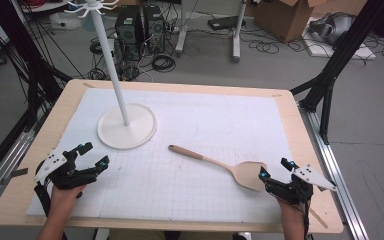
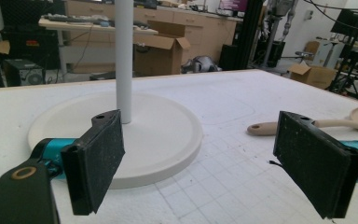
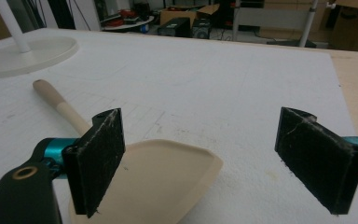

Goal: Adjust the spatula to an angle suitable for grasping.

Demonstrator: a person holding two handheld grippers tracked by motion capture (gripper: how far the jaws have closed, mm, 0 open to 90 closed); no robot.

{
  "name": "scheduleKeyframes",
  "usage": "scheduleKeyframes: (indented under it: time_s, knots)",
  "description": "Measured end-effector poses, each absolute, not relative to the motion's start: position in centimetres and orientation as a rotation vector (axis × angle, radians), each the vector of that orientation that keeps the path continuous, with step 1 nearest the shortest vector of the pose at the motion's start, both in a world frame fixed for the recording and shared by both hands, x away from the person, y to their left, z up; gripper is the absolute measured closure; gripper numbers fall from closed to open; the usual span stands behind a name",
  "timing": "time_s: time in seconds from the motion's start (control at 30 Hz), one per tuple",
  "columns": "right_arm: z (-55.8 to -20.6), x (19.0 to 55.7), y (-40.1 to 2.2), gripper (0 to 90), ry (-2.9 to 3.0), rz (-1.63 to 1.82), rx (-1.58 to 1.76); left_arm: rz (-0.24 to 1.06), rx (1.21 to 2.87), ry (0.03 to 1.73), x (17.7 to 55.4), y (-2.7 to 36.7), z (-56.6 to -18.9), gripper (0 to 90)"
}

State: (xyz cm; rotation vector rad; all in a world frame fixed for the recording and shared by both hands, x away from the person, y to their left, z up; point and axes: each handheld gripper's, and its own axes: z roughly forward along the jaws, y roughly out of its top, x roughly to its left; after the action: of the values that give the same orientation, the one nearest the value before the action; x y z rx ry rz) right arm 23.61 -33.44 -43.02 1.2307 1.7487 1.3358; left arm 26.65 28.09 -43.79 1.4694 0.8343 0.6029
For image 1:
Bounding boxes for person's right hand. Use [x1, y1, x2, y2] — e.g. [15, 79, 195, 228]
[275, 197, 307, 229]

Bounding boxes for grey bag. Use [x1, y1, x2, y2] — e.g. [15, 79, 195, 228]
[307, 12, 357, 46]

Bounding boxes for black computer tower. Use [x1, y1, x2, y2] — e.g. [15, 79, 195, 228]
[114, 4, 145, 62]
[142, 4, 167, 55]

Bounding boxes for grey tape strip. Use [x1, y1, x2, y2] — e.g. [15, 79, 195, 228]
[10, 167, 30, 178]

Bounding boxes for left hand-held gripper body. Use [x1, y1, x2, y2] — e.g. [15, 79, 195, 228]
[34, 149, 98, 191]

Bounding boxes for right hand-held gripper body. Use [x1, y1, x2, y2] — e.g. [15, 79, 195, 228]
[266, 163, 338, 205]

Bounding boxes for black flat device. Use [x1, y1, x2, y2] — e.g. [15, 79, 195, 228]
[207, 15, 247, 32]

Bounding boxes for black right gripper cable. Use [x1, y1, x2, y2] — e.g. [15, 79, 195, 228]
[300, 199, 312, 240]

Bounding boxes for cardboard box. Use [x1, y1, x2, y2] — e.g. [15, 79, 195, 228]
[252, 0, 329, 44]

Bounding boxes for coiled black cable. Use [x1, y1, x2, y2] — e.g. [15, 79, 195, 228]
[151, 53, 177, 73]

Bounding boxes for white hook stand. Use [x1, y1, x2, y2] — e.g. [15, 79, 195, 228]
[63, 0, 159, 151]

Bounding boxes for white grid mat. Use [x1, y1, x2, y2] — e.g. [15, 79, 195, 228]
[26, 86, 302, 224]

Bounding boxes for white foam board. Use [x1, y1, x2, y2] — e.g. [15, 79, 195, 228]
[301, 16, 378, 61]

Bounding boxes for wooden spatula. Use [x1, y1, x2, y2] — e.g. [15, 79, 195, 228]
[167, 143, 269, 193]

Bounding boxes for person's left hand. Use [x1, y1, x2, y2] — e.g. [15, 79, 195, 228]
[49, 184, 88, 221]

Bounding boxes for aluminium rail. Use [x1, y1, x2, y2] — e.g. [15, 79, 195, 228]
[0, 109, 48, 219]
[297, 105, 370, 240]

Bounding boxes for black metal frame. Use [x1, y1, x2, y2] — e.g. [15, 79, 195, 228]
[289, 0, 384, 146]
[0, 0, 73, 189]

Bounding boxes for white stand leg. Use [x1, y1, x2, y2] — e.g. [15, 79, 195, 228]
[174, 0, 190, 55]
[231, 0, 249, 64]

